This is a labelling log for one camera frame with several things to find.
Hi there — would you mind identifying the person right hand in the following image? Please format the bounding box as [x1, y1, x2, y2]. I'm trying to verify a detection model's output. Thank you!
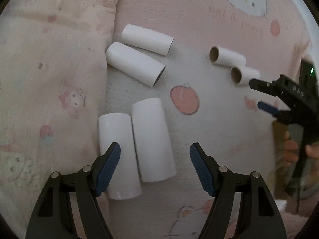
[283, 130, 319, 195]

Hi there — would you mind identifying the white paper roll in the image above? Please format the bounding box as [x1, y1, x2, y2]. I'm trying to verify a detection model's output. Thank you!
[98, 112, 143, 201]
[105, 42, 166, 87]
[121, 24, 174, 56]
[131, 98, 176, 183]
[209, 46, 246, 68]
[230, 66, 261, 86]

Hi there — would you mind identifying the pink cartoon bed sheet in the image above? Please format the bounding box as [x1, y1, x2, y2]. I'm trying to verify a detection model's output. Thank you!
[105, 0, 311, 238]

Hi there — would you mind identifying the cream floral pillow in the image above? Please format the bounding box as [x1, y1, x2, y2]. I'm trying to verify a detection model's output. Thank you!
[1, 0, 118, 238]

